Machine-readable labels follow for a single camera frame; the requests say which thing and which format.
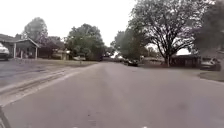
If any dark parked car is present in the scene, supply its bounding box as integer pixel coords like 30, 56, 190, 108
123, 58, 140, 67

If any pale parked car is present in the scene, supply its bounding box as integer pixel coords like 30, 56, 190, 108
72, 55, 87, 62

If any grey asphalt road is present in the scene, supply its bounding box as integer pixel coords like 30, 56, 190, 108
1, 61, 224, 128

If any row of trees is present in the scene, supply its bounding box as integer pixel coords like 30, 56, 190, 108
20, 16, 115, 62

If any grass lawn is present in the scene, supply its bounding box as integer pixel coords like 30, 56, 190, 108
9, 57, 100, 67

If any large spreading tree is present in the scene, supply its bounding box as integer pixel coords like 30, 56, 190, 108
128, 0, 214, 68

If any low dark house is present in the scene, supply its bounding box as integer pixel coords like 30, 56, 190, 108
170, 53, 202, 69

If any pale concrete kerb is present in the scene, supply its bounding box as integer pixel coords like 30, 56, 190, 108
0, 65, 92, 108

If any grey concrete driveway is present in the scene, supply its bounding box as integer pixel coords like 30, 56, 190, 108
0, 59, 84, 90

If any house with carport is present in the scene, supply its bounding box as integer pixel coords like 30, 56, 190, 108
0, 33, 41, 60

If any parked vehicle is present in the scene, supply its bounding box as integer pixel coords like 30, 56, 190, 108
199, 57, 222, 72

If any grass verge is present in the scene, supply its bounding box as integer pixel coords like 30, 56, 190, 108
198, 69, 224, 83

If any dark leafy tree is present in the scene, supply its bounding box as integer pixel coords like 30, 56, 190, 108
193, 0, 224, 54

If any white car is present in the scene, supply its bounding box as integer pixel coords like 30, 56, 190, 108
0, 43, 11, 62

